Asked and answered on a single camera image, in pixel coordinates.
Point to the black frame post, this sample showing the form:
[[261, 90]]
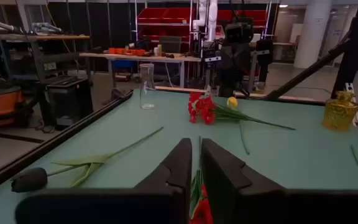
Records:
[[356, 37]]

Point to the black table clamp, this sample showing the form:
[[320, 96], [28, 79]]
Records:
[[117, 93]]

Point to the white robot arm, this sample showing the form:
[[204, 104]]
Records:
[[211, 18]]

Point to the small white bottle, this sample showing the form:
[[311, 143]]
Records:
[[156, 51]]

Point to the grey robot stand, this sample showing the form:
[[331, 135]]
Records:
[[210, 59]]

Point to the grey crate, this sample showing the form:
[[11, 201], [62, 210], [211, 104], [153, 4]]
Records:
[[169, 43]]

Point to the red artificial flower bunch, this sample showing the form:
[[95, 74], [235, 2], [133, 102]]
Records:
[[205, 109], [202, 211]]

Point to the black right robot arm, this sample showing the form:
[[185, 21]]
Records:
[[235, 68]]

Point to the black equipment case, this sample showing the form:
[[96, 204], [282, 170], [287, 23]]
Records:
[[67, 99]]

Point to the black artificial tulip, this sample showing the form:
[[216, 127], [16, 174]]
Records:
[[30, 180]]

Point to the black aluminium table frame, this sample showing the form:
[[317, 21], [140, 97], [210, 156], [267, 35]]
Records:
[[57, 140]]

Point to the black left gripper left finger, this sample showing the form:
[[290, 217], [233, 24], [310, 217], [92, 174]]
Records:
[[166, 186]]

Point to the red bin shelving rack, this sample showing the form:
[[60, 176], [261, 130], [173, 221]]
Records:
[[163, 18]]

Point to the small orange container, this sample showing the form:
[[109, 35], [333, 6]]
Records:
[[140, 52], [120, 51], [112, 50]]

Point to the blue storage box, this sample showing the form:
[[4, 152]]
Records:
[[123, 64]]

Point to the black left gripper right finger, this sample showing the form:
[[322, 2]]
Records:
[[228, 186]]

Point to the clear glass vase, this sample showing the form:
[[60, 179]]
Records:
[[147, 93]]

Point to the green table mat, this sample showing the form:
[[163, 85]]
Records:
[[275, 161]]

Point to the amber yellow glass vase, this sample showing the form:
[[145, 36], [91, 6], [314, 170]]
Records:
[[339, 115]]

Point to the black frame strut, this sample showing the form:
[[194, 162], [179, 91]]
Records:
[[309, 70]]

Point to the white round column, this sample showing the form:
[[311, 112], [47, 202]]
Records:
[[312, 31]]

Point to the wood-top metal workbench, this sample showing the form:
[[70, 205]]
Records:
[[42, 37]]

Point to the white perforated bracket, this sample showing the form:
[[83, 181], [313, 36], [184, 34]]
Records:
[[350, 87], [208, 91]]

